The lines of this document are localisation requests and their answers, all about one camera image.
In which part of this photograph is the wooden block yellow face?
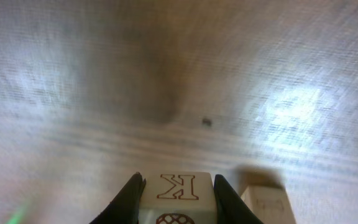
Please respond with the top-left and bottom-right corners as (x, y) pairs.
(241, 185), (296, 224)

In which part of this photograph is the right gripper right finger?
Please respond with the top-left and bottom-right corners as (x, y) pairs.
(214, 174), (263, 224)

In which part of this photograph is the wooden block pineapple yellow O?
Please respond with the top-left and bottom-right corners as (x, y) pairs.
(138, 171), (217, 224)

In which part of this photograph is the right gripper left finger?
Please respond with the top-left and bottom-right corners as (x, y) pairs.
(90, 172), (146, 224)

